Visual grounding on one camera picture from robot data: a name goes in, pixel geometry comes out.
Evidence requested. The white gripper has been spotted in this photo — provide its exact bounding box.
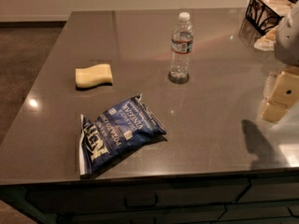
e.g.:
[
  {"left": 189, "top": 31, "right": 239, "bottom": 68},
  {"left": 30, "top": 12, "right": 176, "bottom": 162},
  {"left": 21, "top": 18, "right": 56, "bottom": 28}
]
[{"left": 269, "top": 3, "right": 299, "bottom": 107}]

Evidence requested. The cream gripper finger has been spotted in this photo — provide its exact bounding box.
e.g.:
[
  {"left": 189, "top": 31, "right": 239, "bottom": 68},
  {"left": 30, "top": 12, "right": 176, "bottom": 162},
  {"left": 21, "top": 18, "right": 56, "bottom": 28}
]
[{"left": 261, "top": 103, "right": 287, "bottom": 123}]

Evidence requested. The blue potato chip bag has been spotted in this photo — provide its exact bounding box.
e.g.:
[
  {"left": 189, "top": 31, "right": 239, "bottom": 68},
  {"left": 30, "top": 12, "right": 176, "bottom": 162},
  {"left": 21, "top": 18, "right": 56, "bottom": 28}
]
[{"left": 79, "top": 94, "right": 166, "bottom": 175}]

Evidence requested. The clear plastic water bottle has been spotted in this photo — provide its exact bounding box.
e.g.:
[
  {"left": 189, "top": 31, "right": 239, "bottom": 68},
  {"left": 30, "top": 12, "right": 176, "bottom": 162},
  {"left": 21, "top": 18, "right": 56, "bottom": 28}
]
[{"left": 168, "top": 12, "right": 194, "bottom": 84}]

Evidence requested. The right cabinet drawer front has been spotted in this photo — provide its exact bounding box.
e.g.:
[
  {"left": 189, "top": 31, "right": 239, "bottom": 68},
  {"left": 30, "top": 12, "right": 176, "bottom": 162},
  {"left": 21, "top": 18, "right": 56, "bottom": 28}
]
[{"left": 239, "top": 176, "right": 299, "bottom": 203}]

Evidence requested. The yellow sponge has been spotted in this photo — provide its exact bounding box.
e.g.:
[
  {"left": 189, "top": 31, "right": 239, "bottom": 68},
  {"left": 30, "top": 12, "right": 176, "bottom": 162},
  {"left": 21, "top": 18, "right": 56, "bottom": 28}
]
[{"left": 75, "top": 63, "right": 113, "bottom": 89}]

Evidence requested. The dark cabinet drawer front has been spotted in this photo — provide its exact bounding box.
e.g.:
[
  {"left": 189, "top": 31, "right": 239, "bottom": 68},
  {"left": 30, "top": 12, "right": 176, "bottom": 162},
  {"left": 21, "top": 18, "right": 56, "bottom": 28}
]
[{"left": 27, "top": 178, "right": 249, "bottom": 215}]

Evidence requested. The black wire napkin basket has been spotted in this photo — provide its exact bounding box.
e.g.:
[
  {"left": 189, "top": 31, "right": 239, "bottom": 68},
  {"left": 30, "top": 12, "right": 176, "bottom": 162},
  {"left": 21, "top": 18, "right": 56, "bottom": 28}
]
[{"left": 246, "top": 0, "right": 295, "bottom": 35}]

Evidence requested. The black drawer handle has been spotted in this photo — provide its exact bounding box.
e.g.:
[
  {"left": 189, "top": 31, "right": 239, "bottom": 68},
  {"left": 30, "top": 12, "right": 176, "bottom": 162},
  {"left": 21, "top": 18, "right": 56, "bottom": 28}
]
[{"left": 124, "top": 192, "right": 158, "bottom": 209}]

